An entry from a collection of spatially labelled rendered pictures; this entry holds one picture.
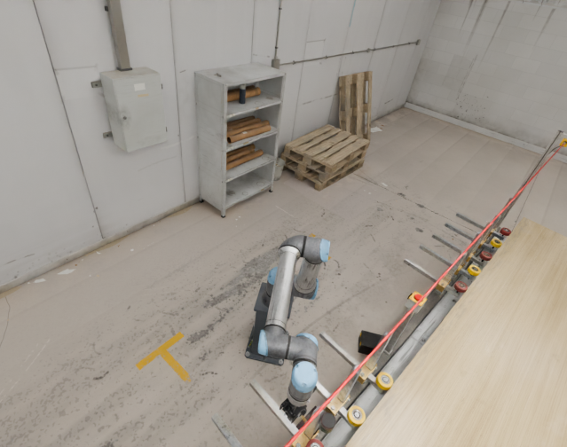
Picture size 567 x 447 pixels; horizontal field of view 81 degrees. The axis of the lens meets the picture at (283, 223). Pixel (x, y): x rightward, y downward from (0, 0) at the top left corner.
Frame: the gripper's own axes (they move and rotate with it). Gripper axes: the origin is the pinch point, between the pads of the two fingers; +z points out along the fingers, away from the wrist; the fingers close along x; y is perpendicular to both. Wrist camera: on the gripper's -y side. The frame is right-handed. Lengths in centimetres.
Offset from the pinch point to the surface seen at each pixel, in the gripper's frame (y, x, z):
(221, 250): -96, -184, 101
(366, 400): -51, 16, 39
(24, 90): 16, -259, -58
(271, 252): -138, -149, 101
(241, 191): -172, -246, 87
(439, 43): -762, -307, -47
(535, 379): -116, 73, 11
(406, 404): -48, 32, 11
